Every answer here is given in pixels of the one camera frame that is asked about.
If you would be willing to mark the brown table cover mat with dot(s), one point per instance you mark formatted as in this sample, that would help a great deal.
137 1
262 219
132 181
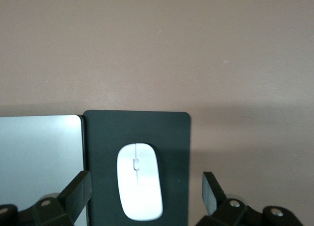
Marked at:
157 52

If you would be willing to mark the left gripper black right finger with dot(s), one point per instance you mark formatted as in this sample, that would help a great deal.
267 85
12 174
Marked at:
216 206

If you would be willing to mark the black mouse pad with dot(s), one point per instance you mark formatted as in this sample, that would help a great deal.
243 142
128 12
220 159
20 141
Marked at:
103 142

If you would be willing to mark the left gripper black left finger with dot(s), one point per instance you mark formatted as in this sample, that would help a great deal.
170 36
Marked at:
71 199

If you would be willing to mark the white computer mouse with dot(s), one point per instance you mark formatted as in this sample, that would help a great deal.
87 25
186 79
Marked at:
139 184

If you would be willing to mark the silver closed laptop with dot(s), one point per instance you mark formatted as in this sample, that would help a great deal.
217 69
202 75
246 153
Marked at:
36 150

